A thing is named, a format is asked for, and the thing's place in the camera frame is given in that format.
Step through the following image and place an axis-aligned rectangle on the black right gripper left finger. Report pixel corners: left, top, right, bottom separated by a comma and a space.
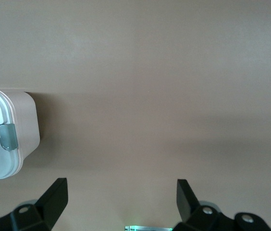
0, 178, 68, 231

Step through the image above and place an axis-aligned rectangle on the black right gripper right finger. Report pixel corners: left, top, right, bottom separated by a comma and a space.
173, 179, 271, 231

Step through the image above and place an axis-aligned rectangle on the clear plastic container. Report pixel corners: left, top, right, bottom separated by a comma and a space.
0, 88, 41, 174

